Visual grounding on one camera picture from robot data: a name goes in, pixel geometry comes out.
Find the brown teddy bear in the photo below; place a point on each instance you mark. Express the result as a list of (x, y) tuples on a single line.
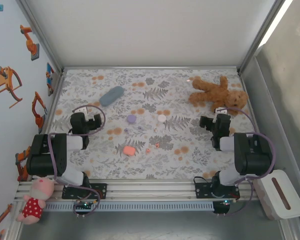
[(215, 93)]

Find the long aluminium table edge rail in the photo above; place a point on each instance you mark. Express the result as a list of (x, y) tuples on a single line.
[(150, 67)]

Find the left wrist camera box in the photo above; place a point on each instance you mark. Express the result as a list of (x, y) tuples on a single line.
[(83, 110)]

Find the aluminium mounting rail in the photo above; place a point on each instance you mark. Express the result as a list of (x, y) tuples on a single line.
[(150, 192)]

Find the white earbud charging case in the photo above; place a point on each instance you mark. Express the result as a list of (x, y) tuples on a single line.
[(161, 118)]

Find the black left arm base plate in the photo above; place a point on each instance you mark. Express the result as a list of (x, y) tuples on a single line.
[(100, 191)]

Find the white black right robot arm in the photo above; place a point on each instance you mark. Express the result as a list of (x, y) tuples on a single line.
[(252, 160)]

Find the pink earbud charging case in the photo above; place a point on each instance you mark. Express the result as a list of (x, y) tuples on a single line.
[(129, 151)]

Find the aluminium table side rail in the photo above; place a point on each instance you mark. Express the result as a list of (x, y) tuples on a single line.
[(244, 85), (53, 102)]

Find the blue-grey glasses case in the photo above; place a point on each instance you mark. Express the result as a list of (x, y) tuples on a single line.
[(111, 96)]

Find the pink earbud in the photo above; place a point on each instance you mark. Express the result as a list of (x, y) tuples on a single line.
[(157, 144), (148, 150)]

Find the aluminium frame post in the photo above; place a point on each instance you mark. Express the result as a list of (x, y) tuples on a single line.
[(40, 35), (260, 35)]

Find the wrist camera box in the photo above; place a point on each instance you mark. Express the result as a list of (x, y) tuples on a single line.
[(83, 110), (221, 110)]

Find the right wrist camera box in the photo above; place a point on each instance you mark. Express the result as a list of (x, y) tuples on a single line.
[(221, 110)]

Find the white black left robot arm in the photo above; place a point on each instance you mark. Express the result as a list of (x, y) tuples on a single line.
[(42, 160)]

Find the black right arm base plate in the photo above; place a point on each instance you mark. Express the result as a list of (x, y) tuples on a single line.
[(202, 191)]

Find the pink pig plush toy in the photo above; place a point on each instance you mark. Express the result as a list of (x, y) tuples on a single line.
[(37, 195)]

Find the black controller board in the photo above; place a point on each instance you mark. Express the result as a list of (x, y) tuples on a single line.
[(222, 207), (86, 205)]

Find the white tissue box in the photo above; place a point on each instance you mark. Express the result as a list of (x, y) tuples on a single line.
[(290, 200)]

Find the purple earbud charging case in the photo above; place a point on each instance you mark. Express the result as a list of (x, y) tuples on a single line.
[(131, 119)]

